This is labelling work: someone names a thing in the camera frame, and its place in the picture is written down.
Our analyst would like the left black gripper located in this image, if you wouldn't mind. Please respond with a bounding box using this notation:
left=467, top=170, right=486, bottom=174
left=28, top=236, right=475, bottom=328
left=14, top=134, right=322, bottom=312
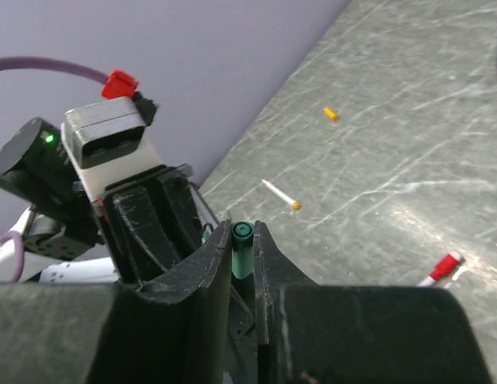
left=98, top=165, right=202, bottom=286

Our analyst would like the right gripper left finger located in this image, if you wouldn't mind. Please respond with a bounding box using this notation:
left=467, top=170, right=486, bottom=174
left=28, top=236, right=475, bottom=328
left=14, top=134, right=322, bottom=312
left=0, top=222, right=231, bottom=383

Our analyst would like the white pen red tip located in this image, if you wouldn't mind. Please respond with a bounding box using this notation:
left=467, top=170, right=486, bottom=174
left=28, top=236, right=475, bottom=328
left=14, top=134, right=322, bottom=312
left=417, top=252, right=464, bottom=287

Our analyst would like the red pen cap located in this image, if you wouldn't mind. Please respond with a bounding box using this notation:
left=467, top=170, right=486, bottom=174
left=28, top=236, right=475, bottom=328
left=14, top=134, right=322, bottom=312
left=430, top=252, right=464, bottom=282

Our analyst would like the green pen cap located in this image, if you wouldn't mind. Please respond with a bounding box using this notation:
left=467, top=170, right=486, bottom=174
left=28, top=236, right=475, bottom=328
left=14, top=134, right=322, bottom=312
left=231, top=222, right=255, bottom=280

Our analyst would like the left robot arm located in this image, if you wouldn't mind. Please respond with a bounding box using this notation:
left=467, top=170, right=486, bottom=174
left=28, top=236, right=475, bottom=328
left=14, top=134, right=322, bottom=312
left=0, top=114, right=202, bottom=286

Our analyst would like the white pen yellow tip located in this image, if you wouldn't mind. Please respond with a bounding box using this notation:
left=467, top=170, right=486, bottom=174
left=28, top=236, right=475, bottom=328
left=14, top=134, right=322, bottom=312
left=262, top=179, right=301, bottom=210

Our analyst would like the yellow pen cap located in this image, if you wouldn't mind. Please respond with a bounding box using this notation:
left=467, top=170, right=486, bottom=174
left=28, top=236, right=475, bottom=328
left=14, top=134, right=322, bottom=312
left=323, top=107, right=339, bottom=121

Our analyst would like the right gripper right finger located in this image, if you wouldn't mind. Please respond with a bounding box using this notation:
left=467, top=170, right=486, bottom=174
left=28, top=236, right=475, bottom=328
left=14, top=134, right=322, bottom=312
left=253, top=222, right=492, bottom=383

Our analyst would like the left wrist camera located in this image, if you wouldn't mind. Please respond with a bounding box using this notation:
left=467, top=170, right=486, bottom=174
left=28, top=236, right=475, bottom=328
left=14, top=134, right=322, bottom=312
left=61, top=97, right=162, bottom=202

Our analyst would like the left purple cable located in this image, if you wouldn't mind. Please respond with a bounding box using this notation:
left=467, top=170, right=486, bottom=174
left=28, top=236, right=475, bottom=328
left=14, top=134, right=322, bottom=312
left=0, top=57, right=109, bottom=281

